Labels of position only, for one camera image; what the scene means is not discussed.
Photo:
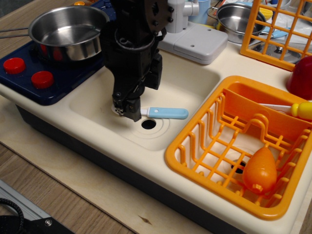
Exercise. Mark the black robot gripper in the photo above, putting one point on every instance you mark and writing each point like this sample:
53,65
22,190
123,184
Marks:
128,46

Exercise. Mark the white spoon with blue handle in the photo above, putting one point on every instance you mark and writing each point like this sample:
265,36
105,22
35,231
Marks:
161,112

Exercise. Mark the cream toy kitchen sink unit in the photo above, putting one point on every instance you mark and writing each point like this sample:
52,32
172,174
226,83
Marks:
86,115

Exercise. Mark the right red stove knob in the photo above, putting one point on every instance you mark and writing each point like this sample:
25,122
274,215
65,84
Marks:
42,79

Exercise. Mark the red stove knob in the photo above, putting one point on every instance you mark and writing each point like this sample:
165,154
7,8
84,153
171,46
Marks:
42,79
14,66

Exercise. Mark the grey toy faucet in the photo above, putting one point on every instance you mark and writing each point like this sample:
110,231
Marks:
193,41

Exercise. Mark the dark blue toy stove top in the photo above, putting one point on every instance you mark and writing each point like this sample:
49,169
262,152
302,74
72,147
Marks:
67,75

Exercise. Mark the left red stove knob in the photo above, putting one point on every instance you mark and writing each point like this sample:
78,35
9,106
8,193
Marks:
14,66

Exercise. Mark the light blue plastic cup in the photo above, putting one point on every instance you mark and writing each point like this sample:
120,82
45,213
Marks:
202,16

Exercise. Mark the orange plastic dish rack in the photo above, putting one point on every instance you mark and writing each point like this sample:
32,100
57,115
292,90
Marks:
230,126

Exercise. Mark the steel pot in background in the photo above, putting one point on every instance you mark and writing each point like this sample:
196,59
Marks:
232,19

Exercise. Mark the orange plastic toy carrot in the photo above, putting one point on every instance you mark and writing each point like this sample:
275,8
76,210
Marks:
260,173

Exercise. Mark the steel pot lid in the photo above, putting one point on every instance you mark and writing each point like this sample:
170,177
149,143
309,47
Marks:
276,52

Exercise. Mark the yellow toy corn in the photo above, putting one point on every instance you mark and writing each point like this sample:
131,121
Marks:
268,14

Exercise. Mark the orange plastic grid rack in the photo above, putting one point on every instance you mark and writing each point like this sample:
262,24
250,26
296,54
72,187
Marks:
290,28

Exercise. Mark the red plastic cup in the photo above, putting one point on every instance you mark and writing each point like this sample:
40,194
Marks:
300,80

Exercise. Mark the steel pan with wire handle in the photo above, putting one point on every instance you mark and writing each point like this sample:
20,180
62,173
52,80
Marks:
68,34

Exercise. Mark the black bracket with screw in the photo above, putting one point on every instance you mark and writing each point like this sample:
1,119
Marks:
45,226

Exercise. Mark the yellow handled white utensil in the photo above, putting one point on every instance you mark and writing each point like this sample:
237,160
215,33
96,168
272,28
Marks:
302,110

